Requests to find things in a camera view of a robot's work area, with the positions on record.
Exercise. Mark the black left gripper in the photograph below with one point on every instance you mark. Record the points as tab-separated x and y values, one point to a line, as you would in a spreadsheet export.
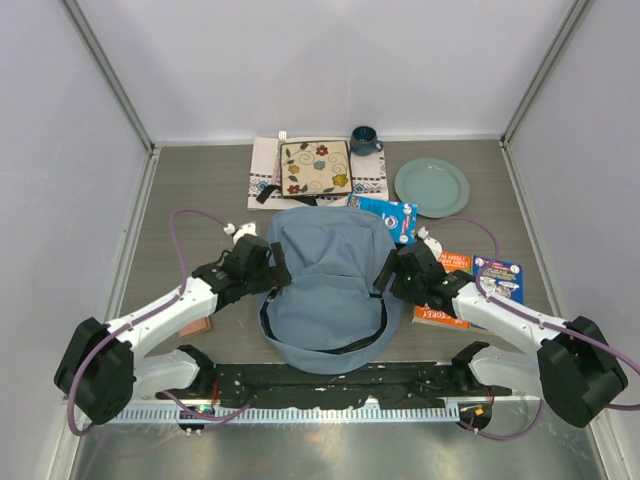
276	276

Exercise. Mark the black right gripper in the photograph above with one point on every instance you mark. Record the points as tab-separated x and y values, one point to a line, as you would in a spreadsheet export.
394	264

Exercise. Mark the light blue fabric backpack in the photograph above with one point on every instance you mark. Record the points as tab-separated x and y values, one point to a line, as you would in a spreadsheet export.
330	319

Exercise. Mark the bright blue paperback book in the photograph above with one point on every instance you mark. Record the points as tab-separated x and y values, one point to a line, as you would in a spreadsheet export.
400	218

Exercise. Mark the orange treehouse paperback book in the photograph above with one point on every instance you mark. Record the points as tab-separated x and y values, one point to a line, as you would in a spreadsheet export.
426	315

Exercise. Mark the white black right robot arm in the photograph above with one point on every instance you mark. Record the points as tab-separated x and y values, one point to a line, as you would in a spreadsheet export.
566	364

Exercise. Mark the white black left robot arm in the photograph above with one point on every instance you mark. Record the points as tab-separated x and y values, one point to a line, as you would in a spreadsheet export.
105	365

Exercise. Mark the tan leather wallet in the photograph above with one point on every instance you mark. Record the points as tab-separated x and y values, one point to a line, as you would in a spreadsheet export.
197	327

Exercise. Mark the round teal ceramic plate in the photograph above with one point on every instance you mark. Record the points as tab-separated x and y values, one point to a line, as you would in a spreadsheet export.
438	188

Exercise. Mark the square floral ceramic plate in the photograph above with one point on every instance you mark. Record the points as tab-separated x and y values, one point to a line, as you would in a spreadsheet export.
315	168

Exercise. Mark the dark blue cartoon book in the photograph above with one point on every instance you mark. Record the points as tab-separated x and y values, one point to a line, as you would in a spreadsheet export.
503	278

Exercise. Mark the dark blue ceramic mug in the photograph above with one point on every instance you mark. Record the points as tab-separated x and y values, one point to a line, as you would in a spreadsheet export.
364	141

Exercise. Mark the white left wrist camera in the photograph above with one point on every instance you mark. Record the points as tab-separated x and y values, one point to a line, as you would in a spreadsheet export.
237	232

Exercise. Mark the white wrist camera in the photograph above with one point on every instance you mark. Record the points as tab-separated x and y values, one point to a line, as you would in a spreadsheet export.
424	237
237	232

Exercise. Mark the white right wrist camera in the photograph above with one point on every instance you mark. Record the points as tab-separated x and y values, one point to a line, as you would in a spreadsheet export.
424	237

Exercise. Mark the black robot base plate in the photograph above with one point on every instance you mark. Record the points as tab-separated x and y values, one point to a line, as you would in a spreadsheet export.
395	385

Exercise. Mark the white slotted cable duct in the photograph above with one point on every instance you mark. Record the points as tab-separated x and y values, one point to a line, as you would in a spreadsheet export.
370	412

